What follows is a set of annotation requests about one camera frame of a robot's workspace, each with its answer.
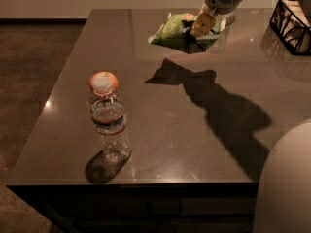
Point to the black wire napkin basket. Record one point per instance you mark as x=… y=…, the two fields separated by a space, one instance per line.
x=292 y=27

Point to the clear plastic water bottle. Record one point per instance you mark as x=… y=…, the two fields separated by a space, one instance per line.
x=109 y=118

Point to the red apple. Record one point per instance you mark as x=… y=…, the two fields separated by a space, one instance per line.
x=103 y=81

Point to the green jalapeno chip bag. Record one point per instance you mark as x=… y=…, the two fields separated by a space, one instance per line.
x=175 y=33

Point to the dark cabinet drawers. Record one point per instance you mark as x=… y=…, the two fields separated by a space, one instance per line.
x=164 y=208

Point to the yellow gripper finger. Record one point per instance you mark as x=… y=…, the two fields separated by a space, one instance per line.
x=203 y=24

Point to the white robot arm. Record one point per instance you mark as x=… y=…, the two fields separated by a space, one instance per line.
x=284 y=195

